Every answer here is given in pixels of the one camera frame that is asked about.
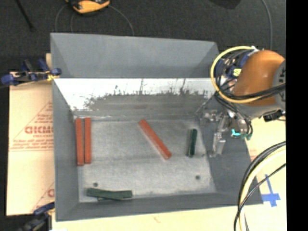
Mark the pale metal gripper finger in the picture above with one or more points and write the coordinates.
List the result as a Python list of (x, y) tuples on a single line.
[(209, 116), (217, 144)]

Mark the dark green flat block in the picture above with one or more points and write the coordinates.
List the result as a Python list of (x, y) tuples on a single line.
[(192, 143), (109, 194)]

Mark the red-brown flat block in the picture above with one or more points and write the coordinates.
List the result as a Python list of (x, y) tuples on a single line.
[(80, 142), (155, 138), (88, 141)]

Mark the grey metal bin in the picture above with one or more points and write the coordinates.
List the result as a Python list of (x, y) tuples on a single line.
[(144, 172)]

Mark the brown cardboard board red print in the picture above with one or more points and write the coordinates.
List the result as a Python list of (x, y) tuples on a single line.
[(29, 129)]

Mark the black cylinder on white bracket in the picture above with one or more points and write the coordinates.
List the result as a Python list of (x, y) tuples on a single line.
[(273, 116)]

